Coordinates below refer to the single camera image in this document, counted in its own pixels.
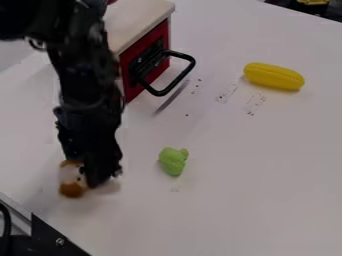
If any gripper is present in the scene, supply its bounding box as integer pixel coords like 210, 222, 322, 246
52, 96, 127, 189

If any brown and white plush parrot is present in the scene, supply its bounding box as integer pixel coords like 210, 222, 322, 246
57, 159, 91, 199

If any drawer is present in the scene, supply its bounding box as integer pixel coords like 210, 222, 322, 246
118, 19, 198, 104

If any green toy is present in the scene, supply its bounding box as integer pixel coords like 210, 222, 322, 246
157, 147, 190, 177

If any cabinet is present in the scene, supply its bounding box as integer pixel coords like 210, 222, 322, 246
102, 0, 177, 104

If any yellow toy corn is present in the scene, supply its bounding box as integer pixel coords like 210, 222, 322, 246
241, 62, 308, 91

